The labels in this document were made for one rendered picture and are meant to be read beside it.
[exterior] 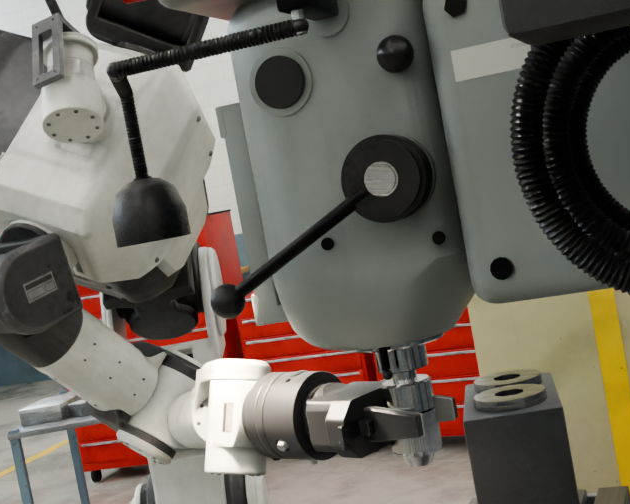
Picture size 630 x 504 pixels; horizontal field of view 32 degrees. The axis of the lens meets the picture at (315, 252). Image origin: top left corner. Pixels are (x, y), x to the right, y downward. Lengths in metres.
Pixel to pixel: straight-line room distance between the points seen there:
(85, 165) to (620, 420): 1.79
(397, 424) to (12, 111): 0.63
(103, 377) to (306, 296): 0.46
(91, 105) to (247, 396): 0.35
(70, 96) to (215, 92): 9.77
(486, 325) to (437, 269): 1.87
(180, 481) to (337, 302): 0.75
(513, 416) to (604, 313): 1.41
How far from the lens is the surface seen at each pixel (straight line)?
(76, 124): 1.22
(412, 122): 0.89
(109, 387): 1.35
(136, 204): 1.04
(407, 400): 1.00
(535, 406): 1.36
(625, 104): 0.84
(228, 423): 1.14
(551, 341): 2.75
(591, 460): 2.81
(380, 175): 0.86
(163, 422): 1.38
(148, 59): 0.89
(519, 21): 0.60
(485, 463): 1.35
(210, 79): 10.99
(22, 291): 1.23
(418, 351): 1.00
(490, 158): 0.85
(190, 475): 1.63
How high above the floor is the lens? 1.45
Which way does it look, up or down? 3 degrees down
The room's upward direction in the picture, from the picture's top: 11 degrees counter-clockwise
